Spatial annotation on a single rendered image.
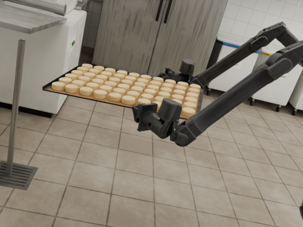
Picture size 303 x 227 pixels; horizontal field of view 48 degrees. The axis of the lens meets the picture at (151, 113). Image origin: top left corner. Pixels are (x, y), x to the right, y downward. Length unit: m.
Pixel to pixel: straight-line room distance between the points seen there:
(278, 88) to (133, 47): 2.05
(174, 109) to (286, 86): 3.93
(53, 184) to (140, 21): 2.37
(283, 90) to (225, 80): 0.82
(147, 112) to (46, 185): 1.32
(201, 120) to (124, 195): 1.38
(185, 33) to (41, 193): 2.62
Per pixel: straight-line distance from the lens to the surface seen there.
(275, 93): 4.93
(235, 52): 1.60
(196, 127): 1.10
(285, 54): 1.09
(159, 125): 1.10
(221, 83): 4.66
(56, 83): 1.36
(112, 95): 1.29
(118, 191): 2.41
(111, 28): 4.13
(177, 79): 1.65
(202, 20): 4.14
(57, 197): 2.27
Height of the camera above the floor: 1.46
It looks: 24 degrees down
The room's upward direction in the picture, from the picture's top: 16 degrees clockwise
